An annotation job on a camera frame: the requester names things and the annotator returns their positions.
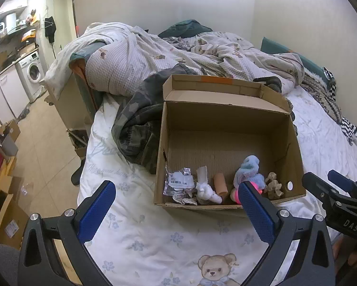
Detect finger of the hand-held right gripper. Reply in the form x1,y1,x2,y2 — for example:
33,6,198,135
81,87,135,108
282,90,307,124
328,170,357,199
302,172,346,206

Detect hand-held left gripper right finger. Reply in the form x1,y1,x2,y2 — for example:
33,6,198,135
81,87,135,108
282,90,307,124
238,181,337,286

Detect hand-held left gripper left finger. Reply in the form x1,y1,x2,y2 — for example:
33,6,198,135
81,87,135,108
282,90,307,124
18,180,116,286

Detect pink plush item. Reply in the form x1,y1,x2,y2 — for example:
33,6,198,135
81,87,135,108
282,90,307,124
230,182,264,205

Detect beige floral scrunchie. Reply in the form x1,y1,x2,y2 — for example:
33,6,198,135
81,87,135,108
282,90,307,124
265,171,285,199

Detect tan cardboard roll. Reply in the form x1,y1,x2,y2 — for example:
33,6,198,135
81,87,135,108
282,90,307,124
213,173,228,198

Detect white fabric hair tie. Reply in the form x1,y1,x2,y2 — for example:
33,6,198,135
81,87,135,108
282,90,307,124
196,167,224,205

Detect cardboard box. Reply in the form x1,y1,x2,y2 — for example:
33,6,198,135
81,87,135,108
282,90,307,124
154,74,307,207

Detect clear plastic packet white label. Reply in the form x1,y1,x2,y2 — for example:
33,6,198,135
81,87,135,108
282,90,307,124
166,168,197,197

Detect person's right forearm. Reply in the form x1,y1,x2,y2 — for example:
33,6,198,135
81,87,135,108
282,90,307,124
333,235,357,286

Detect black chair base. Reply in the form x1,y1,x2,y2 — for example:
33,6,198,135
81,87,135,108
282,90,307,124
70,159,85,186

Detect black white striped cloth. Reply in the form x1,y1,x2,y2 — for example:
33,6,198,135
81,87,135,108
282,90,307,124
341,117,357,151

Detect white floral bedsheet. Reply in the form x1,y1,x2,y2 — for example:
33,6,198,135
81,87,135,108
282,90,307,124
77,86,357,286

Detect patterned knit blanket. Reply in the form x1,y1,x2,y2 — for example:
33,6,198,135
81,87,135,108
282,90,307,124
300,71,345,123

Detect flat cardboard boxes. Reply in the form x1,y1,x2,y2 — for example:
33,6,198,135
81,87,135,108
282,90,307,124
0,176,29,242

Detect camouflage jacket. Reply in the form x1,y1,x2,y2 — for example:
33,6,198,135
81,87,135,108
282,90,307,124
111,62,197,175

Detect black white checkered cloth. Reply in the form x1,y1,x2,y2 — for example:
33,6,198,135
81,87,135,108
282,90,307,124
323,67,337,89

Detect grey box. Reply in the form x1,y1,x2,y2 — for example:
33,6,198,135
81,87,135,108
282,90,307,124
0,134,19,157

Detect grey cloth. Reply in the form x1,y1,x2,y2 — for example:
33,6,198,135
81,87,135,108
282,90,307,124
0,243,22,286

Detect beige bedside cabinet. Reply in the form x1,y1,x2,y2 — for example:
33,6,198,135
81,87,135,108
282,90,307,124
46,71,99,129

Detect orange and teal cushion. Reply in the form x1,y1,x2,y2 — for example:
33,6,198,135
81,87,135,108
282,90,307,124
70,52,103,111

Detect teal headboard cushion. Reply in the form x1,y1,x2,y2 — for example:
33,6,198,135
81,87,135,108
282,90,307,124
260,37,331,79

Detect white kitchen cabinets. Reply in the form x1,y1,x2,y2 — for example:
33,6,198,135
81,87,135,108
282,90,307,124
0,70,30,123

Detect white washing machine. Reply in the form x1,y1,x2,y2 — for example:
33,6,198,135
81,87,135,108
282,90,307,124
15,51,45,102

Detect checked quilt with bears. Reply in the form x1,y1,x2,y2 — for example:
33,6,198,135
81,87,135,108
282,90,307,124
44,22,304,96

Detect dark green pillow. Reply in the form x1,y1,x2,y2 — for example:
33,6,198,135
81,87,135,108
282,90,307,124
158,20,213,39

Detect cluttered kitchen shelf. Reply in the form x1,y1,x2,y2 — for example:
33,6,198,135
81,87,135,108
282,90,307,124
0,0,39,54

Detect black bag on wall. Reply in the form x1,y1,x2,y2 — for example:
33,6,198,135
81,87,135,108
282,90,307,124
44,17,57,44

